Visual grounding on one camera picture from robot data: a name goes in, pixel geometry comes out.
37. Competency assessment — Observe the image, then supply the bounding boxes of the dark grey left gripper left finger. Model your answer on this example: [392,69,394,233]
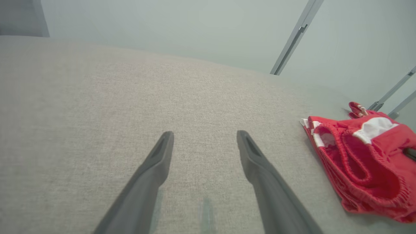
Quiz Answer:
[93,131,175,234]

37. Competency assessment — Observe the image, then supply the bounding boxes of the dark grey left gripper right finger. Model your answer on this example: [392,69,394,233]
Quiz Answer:
[236,130,324,234]

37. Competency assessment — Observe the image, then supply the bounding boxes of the red shorts with white stripe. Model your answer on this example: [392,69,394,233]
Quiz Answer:
[305,111,416,224]

